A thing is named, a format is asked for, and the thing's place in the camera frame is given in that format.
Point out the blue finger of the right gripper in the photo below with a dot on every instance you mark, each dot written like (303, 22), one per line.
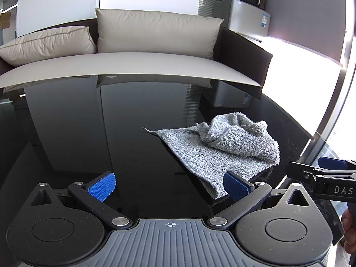
(300, 172)
(332, 163)

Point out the dark sofa with beige seat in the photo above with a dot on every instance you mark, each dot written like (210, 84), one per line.
(236, 60)

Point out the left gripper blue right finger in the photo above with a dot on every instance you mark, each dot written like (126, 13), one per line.
(236, 186)

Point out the silver mini fridge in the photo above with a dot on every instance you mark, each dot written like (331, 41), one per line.
(242, 18)

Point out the grey terry towel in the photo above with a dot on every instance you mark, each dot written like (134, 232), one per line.
(230, 142)

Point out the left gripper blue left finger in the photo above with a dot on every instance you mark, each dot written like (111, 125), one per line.
(101, 187)

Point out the person right hand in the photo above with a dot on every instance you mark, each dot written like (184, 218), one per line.
(349, 232)

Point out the small beige side cushion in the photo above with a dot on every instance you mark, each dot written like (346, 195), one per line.
(48, 44)

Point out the large beige back cushion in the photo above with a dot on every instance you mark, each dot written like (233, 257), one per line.
(138, 31)

